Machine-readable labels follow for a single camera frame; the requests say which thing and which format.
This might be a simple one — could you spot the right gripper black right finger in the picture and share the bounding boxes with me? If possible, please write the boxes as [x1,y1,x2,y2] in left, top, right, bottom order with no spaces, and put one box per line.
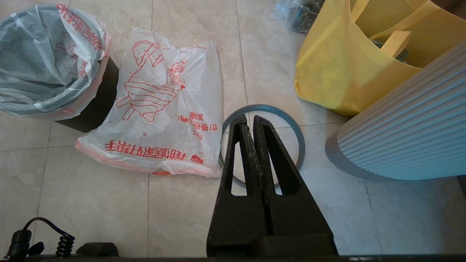
[253,115,337,257]

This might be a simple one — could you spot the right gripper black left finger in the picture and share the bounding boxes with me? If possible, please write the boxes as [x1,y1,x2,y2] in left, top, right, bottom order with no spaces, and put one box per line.
[206,115,269,257]

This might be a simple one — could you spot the dark grey bin ring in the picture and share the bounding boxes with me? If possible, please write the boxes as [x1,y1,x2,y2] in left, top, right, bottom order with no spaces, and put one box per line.
[218,104,305,188]

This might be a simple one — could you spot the white plastic bag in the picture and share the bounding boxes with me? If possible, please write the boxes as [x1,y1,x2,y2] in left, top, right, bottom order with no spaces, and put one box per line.
[0,4,111,120]

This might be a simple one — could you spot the flat orange print plastic bag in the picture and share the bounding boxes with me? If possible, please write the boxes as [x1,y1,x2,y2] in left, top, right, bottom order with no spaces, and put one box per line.
[75,28,223,178]

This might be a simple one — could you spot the yellow fabric tote bag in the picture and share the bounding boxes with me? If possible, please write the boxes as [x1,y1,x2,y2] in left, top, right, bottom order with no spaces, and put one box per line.
[294,0,466,116]

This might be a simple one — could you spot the black round trash bin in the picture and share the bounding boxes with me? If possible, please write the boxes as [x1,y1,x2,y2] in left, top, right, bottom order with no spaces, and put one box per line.
[56,56,119,133]

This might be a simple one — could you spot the clear bag with dark items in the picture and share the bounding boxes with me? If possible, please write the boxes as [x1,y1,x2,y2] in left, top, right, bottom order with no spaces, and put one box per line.
[271,0,324,33]

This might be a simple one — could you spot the white ribbed cylinder object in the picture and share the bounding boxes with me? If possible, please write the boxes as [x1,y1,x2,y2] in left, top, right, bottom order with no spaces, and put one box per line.
[325,40,466,181]

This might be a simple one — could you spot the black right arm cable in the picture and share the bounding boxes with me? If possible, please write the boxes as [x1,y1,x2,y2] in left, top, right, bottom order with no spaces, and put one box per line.
[5,217,76,259]

